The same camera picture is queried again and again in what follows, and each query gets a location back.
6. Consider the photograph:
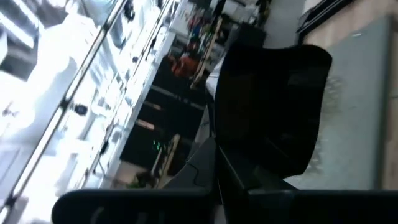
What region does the long ceiling light bar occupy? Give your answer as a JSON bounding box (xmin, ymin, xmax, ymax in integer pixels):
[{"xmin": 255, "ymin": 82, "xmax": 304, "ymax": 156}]
[{"xmin": 0, "ymin": 0, "xmax": 128, "ymax": 215}]

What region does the black wavy square plate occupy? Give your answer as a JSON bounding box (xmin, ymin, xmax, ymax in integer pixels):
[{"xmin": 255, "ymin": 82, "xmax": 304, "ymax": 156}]
[{"xmin": 213, "ymin": 43, "xmax": 333, "ymax": 180}]

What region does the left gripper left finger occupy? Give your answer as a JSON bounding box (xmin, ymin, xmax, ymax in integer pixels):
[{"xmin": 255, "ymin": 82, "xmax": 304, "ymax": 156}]
[{"xmin": 51, "ymin": 137, "xmax": 218, "ymax": 224}]

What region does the mint green perforated metal shelf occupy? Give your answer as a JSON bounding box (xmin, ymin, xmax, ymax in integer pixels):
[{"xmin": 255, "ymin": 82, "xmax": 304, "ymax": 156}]
[{"xmin": 284, "ymin": 14, "xmax": 393, "ymax": 191}]

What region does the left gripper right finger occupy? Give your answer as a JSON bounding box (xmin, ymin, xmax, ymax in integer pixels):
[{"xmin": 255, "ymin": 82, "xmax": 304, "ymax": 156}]
[{"xmin": 217, "ymin": 146, "xmax": 398, "ymax": 224}]

